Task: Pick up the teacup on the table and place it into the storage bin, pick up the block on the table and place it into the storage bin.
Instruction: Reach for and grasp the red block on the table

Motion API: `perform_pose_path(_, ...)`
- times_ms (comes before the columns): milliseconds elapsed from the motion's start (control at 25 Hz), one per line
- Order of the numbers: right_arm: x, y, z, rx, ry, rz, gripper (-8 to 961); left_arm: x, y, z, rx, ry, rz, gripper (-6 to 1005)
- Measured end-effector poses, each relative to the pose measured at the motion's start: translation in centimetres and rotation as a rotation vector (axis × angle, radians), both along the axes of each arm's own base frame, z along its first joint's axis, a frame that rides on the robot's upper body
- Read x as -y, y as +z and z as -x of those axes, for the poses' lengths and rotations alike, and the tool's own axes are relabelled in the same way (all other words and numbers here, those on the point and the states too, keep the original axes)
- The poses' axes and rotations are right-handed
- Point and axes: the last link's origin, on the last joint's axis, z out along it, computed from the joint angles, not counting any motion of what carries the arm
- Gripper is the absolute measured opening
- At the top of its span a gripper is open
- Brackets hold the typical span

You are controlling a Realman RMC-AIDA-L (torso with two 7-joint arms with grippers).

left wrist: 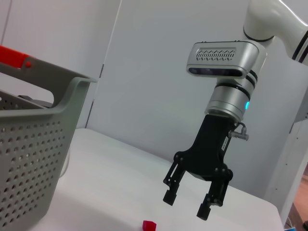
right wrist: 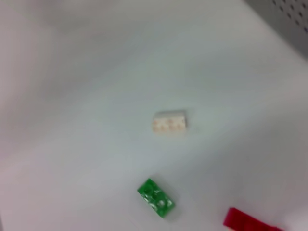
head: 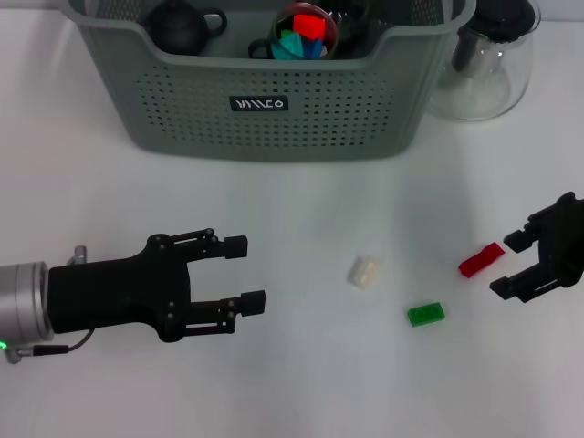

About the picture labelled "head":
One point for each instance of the black clay teapot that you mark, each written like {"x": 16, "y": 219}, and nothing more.
{"x": 175, "y": 29}

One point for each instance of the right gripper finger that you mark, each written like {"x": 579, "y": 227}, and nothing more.
{"x": 518, "y": 241}
{"x": 506, "y": 287}

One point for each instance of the glass carafe black lid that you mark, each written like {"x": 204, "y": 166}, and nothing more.
{"x": 479, "y": 91}

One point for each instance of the glass teacup black sleeve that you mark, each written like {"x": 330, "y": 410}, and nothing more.
{"x": 332, "y": 32}
{"x": 353, "y": 18}

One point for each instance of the dark red toy brick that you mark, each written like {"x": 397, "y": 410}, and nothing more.
{"x": 481, "y": 260}

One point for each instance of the teal square toy brick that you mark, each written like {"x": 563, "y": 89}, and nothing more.
{"x": 287, "y": 48}

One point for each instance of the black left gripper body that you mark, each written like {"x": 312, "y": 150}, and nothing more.
{"x": 114, "y": 292}

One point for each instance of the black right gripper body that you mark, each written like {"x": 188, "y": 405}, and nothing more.
{"x": 566, "y": 242}

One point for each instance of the orange-red long toy brick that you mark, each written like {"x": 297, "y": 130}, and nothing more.
{"x": 310, "y": 25}

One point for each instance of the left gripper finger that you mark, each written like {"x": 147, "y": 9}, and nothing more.
{"x": 236, "y": 246}
{"x": 253, "y": 303}

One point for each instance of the blue square toy brick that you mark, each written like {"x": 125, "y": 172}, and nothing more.
{"x": 317, "y": 49}

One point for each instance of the grey-green perforated storage bin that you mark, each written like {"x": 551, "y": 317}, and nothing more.
{"x": 274, "y": 132}

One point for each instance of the green toy brick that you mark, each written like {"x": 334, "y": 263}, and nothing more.
{"x": 286, "y": 33}
{"x": 426, "y": 315}

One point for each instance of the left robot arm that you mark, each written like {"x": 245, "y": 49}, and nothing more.
{"x": 23, "y": 301}

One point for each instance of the translucent white toy brick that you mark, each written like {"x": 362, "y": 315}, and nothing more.
{"x": 363, "y": 271}

